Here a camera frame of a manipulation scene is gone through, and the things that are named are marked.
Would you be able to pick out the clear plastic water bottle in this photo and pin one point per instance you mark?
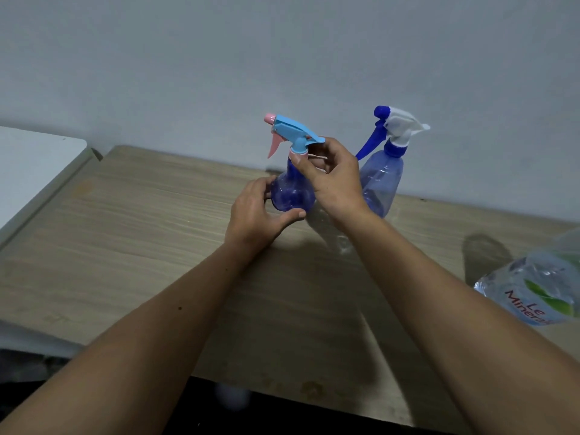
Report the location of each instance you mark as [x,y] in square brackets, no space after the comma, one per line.
[539,285]

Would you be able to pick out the person's left forearm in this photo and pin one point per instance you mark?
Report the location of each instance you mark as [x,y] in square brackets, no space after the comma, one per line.
[118,353]

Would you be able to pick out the person's right hand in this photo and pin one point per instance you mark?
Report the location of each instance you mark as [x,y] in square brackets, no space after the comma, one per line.
[340,190]

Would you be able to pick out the round blue spray bottle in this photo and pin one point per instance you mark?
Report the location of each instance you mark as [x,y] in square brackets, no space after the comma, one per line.
[290,194]

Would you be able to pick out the pink and light blue spray head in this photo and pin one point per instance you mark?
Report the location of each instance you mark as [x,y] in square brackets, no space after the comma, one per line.
[294,131]

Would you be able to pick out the white side table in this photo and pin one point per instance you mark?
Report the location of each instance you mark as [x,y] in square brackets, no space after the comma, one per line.
[31,176]

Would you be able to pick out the person's right forearm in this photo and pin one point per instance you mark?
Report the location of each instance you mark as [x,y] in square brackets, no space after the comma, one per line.
[466,339]

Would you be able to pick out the white blue trigger sprayer head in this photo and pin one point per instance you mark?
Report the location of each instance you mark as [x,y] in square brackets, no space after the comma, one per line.
[398,126]

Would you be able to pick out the person's left hand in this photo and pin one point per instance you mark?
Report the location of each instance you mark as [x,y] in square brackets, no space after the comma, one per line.
[249,226]

